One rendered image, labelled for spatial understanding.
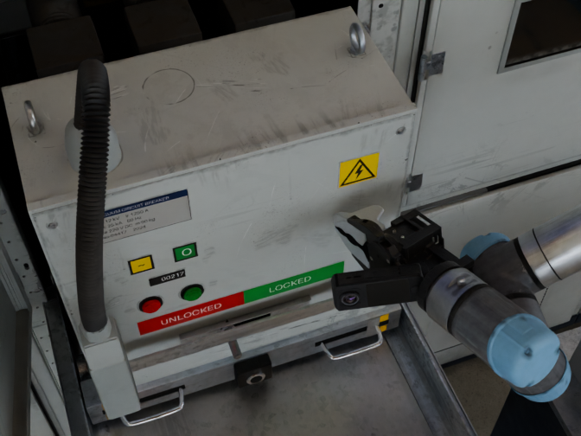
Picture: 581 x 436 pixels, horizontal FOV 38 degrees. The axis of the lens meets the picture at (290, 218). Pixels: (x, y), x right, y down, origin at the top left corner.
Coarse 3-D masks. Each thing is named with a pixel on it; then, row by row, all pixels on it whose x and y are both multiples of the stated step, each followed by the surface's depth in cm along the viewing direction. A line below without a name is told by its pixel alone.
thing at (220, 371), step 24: (384, 312) 144; (312, 336) 141; (336, 336) 144; (360, 336) 146; (240, 360) 138; (288, 360) 144; (144, 384) 136; (168, 384) 136; (192, 384) 139; (216, 384) 142; (96, 408) 134
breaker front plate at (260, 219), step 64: (384, 128) 108; (128, 192) 101; (192, 192) 105; (256, 192) 109; (320, 192) 114; (384, 192) 119; (64, 256) 105; (128, 256) 110; (256, 256) 120; (320, 256) 126; (128, 320) 121; (192, 320) 127; (256, 320) 133; (320, 320) 140
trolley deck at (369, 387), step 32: (416, 320) 152; (64, 352) 148; (320, 352) 148; (384, 352) 148; (64, 384) 144; (224, 384) 144; (256, 384) 144; (288, 384) 144; (320, 384) 144; (352, 384) 144; (384, 384) 144; (448, 384) 144; (128, 416) 141; (192, 416) 141; (224, 416) 141; (256, 416) 141; (288, 416) 141; (320, 416) 141; (352, 416) 141; (384, 416) 141; (416, 416) 141
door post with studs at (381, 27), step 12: (360, 0) 127; (372, 0) 128; (384, 0) 128; (396, 0) 129; (360, 12) 129; (372, 12) 129; (384, 12) 130; (396, 12) 131; (372, 24) 131; (384, 24) 132; (396, 24) 133; (372, 36) 133; (384, 36) 134; (384, 48) 136
